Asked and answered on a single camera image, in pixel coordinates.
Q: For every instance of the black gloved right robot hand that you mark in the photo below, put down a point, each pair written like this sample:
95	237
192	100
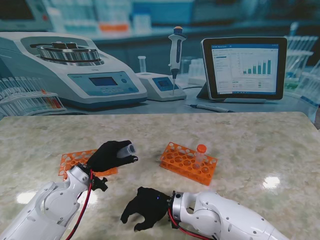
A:
147	207

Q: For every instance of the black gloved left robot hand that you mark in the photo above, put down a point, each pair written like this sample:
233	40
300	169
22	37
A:
105	157

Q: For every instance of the clear plastic test tube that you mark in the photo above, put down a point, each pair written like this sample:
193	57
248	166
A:
126	151
200	157

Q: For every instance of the orange tube cap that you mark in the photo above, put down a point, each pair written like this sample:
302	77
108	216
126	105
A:
201	148

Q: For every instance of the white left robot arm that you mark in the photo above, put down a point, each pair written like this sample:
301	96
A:
42	207

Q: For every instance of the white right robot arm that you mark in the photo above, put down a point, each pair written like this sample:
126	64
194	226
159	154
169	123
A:
225	217

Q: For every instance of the orange test tube rack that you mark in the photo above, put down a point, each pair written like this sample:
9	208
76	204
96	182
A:
182	162
72	161

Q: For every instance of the printed laboratory backdrop banner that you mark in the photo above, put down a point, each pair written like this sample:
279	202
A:
160	50

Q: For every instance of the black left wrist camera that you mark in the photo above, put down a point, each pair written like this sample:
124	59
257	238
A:
100	184

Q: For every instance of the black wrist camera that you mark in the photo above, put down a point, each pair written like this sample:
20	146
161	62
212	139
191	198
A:
173	221
100	184

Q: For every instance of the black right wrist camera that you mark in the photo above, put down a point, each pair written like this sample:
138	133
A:
173	221

